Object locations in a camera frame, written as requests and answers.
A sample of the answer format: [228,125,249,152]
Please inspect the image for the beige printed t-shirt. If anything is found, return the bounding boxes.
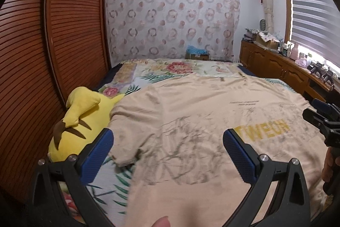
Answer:
[109,74,327,226]

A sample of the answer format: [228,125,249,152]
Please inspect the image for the right hand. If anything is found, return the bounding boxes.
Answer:
[322,147,339,186]

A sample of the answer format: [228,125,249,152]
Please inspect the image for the left hand thumb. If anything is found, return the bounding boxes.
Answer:
[152,216,171,227]

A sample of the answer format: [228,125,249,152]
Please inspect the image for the floral bed sheet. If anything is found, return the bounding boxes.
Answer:
[59,57,301,227]

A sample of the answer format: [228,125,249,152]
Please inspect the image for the yellow plush toy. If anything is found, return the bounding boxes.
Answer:
[48,86,124,163]

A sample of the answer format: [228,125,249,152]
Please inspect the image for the pink bottle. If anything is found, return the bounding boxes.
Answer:
[289,43,299,60]

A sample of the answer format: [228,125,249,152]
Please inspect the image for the brown wooden cabinet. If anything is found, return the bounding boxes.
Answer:
[239,41,339,106]

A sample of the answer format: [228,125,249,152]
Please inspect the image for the cardboard box on cabinet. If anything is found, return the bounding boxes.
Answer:
[256,31,279,50]

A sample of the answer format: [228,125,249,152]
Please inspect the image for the striped window blind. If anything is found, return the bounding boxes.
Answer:
[290,0,339,66]

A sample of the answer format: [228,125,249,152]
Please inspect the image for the cardboard box on bed head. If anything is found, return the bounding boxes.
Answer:
[185,45,209,60]

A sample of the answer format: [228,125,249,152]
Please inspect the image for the brown louvered wardrobe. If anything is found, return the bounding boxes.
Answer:
[1,0,110,202]

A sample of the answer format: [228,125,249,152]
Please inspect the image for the patterned lace curtain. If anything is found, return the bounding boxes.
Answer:
[105,0,240,64]

